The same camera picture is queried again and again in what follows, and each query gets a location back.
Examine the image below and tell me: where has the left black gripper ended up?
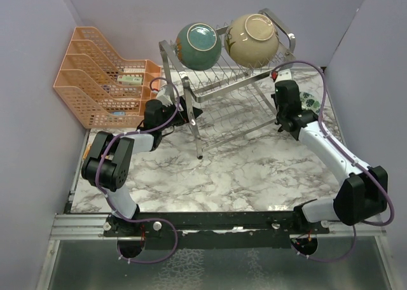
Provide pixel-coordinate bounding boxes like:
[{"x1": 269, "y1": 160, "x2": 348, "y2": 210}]
[{"x1": 158, "y1": 97, "x2": 202, "y2": 132}]

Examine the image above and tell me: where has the green patterned small bowl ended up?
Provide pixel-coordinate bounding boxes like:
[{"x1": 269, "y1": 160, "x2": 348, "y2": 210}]
[{"x1": 300, "y1": 92, "x2": 321, "y2": 114}]

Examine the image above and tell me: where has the steel two-tier dish rack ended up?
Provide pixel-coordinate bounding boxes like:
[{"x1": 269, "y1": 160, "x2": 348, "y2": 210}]
[{"x1": 159, "y1": 8, "x2": 296, "y2": 158}]

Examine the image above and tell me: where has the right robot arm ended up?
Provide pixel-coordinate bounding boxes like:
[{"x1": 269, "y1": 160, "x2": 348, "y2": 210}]
[{"x1": 272, "y1": 80, "x2": 388, "y2": 233}]

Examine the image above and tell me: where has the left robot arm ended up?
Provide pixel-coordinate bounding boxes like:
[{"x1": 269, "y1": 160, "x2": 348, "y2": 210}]
[{"x1": 81, "y1": 97, "x2": 188, "y2": 236}]

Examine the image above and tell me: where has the large teal ceramic bowl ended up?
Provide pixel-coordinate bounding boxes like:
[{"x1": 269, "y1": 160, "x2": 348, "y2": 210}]
[{"x1": 175, "y1": 22, "x2": 222, "y2": 71}]

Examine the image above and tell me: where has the large cream ceramic bowl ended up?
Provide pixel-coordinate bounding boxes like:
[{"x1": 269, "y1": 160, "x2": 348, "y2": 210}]
[{"x1": 224, "y1": 13, "x2": 279, "y2": 69}]

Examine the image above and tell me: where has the green white box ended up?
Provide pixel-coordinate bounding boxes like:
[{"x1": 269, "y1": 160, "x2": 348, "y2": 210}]
[{"x1": 117, "y1": 75, "x2": 144, "y2": 86}]

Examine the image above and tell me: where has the orange plastic file organizer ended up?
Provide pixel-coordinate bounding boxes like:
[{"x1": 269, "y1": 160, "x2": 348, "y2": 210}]
[{"x1": 53, "y1": 27, "x2": 162, "y2": 128}]

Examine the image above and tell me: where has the orange snack packet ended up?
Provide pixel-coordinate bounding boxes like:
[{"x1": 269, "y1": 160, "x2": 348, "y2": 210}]
[{"x1": 82, "y1": 144, "x2": 92, "y2": 160}]

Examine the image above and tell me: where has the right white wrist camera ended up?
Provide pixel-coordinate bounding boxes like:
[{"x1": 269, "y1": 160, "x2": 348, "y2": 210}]
[{"x1": 270, "y1": 69, "x2": 293, "y2": 83}]

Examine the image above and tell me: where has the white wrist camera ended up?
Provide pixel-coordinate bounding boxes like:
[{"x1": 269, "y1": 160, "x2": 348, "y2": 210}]
[
  {"x1": 156, "y1": 85, "x2": 174, "y2": 107},
  {"x1": 270, "y1": 69, "x2": 293, "y2": 83}
]

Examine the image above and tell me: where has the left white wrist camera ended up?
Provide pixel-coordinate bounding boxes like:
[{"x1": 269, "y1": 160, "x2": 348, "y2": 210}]
[{"x1": 156, "y1": 85, "x2": 174, "y2": 107}]

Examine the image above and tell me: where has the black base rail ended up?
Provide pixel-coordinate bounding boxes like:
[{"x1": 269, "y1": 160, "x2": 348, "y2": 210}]
[{"x1": 103, "y1": 211, "x2": 329, "y2": 250}]

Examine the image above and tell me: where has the aluminium frame rail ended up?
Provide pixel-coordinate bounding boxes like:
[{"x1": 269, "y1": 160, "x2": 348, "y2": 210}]
[{"x1": 50, "y1": 214, "x2": 107, "y2": 240}]

